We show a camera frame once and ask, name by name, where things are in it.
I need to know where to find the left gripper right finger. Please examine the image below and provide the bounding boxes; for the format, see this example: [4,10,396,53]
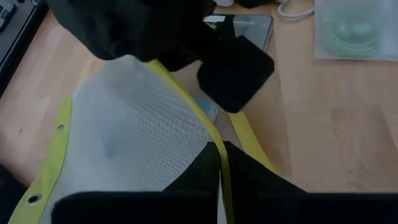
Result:
[222,141,308,195]

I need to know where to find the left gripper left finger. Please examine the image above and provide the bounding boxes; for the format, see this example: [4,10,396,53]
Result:
[163,141,222,194]

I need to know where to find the pale blue printed packet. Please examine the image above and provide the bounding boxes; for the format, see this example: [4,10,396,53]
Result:
[195,98,219,124]

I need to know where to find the black wall charger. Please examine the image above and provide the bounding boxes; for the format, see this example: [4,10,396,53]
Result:
[234,0,276,9]

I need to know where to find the clear pouch green edge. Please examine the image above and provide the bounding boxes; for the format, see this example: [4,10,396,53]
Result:
[7,54,279,224]

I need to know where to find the white USB cable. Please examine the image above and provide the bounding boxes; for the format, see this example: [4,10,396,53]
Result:
[277,0,315,19]

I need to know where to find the clear bag green earphones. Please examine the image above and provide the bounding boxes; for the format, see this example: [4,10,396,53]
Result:
[313,0,398,62]

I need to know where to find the black aluminium table frame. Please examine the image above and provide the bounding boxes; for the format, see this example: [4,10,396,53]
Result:
[0,1,50,98]

